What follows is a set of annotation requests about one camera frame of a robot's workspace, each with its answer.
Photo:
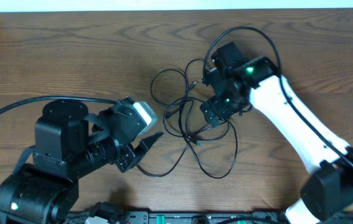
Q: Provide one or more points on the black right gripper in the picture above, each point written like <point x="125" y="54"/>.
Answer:
<point x="221" y="112"/>

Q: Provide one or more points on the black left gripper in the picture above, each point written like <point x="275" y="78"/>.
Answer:
<point x="132" y="154"/>

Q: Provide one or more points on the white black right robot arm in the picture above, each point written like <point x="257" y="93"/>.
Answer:
<point x="239" y="82"/>

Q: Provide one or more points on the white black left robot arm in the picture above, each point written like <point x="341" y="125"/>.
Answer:
<point x="70" y="143"/>

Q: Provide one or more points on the green clip on rail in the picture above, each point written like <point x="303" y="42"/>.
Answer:
<point x="160" y="219"/>

